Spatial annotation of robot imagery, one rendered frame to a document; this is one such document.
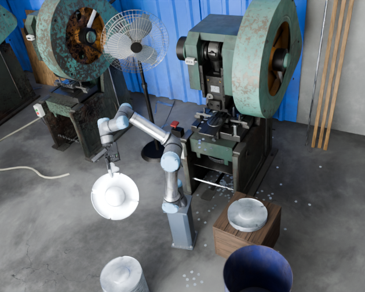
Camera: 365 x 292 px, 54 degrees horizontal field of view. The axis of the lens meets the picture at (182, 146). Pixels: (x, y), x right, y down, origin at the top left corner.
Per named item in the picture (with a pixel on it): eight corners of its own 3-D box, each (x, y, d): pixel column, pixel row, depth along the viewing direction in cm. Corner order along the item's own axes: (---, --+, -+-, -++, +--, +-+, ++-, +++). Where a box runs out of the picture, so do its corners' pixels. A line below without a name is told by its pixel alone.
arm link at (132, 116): (188, 138, 240) (126, 97, 227) (186, 149, 232) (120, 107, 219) (178, 148, 247) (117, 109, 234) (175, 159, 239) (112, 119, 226)
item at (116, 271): (141, 291, 238) (141, 291, 237) (98, 297, 238) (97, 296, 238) (142, 254, 260) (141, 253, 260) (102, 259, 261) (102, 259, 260)
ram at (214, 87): (222, 112, 285) (220, 79, 267) (205, 109, 292) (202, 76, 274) (231, 101, 296) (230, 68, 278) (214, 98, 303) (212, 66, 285)
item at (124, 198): (133, 223, 221) (133, 224, 220) (87, 213, 221) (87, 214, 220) (143, 178, 218) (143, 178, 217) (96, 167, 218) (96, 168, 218)
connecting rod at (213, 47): (221, 87, 274) (218, 44, 253) (206, 85, 280) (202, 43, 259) (232, 75, 288) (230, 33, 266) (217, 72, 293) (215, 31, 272)
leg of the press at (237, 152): (245, 214, 317) (243, 131, 261) (233, 210, 322) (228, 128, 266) (278, 150, 376) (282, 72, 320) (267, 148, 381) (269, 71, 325)
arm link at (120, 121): (126, 109, 219) (111, 113, 223) (120, 119, 211) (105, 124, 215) (132, 119, 223) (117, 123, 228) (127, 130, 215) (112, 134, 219)
